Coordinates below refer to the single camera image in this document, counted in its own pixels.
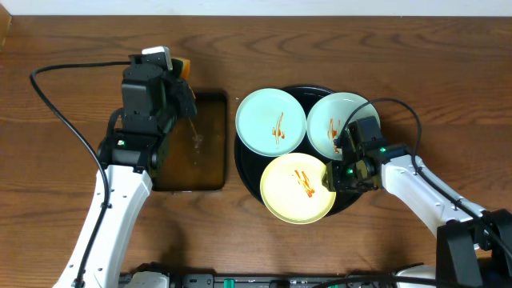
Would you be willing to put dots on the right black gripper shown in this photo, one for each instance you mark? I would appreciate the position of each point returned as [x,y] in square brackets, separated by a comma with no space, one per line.
[334,173]

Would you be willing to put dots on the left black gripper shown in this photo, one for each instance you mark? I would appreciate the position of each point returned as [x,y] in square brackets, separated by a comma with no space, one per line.
[184,96]

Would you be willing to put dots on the green orange sponge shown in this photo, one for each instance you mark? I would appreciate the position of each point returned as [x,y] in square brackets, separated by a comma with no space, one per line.
[181,67]

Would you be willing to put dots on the light green plate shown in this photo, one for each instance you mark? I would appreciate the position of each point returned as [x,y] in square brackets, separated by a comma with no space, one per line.
[270,122]
[326,119]

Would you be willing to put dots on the yellow plate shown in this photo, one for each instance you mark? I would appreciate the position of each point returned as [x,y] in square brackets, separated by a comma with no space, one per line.
[292,190]

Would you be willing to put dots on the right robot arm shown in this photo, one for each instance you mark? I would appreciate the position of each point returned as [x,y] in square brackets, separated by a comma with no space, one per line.
[473,244]

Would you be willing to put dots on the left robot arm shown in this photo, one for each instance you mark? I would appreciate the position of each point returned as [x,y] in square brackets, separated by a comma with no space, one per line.
[130,158]

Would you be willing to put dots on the black rectangular water tray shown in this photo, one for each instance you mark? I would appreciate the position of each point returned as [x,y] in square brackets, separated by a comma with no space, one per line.
[197,148]

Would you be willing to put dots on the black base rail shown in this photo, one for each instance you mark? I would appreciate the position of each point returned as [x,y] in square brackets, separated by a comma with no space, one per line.
[152,276]

